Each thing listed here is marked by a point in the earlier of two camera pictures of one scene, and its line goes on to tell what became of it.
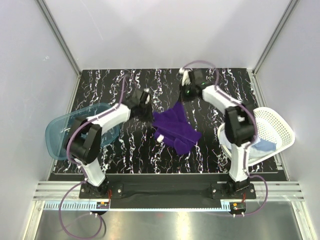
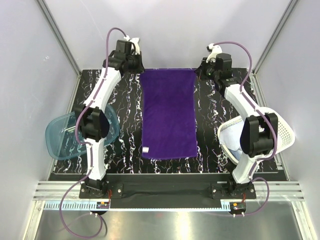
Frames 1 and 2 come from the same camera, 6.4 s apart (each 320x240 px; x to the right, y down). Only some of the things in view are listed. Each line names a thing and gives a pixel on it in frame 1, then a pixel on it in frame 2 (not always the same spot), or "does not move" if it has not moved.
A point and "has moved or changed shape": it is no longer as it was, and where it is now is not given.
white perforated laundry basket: [271, 126] does not move
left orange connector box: [102, 205] does not move
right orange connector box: [238, 206] does not move
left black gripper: [149, 116] -> [139, 69]
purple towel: [172, 128] has moved or changed shape
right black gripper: [182, 95] -> [200, 71]
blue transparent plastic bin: [57, 131] does not move
